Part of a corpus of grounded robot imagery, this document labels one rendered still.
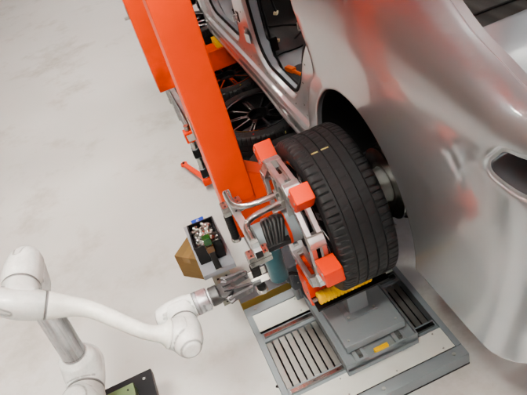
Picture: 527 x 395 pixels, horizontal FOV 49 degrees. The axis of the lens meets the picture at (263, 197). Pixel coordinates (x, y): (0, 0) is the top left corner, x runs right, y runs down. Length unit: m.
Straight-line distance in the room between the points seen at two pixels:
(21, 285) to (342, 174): 1.17
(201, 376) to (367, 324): 0.90
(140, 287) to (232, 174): 1.27
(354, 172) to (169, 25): 0.89
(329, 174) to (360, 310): 0.91
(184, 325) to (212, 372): 1.05
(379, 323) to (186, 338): 1.05
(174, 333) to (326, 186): 0.73
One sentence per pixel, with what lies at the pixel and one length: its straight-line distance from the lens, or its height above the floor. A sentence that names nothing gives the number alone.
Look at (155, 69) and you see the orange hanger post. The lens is 4.41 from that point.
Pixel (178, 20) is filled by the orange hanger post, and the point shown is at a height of 1.64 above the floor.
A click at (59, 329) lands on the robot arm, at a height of 0.84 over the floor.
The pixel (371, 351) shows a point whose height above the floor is 0.15.
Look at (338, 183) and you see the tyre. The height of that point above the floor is 1.11.
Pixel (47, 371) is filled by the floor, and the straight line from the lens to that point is 3.54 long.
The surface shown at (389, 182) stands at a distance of 2.37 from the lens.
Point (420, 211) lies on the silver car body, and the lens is 1.92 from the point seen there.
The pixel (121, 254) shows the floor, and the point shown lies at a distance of 3.95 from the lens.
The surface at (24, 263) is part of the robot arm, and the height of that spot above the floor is 1.18.
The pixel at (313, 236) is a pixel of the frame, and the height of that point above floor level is 0.98.
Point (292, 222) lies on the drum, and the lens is 2.27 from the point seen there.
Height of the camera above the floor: 2.38
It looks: 37 degrees down
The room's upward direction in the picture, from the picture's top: 18 degrees counter-clockwise
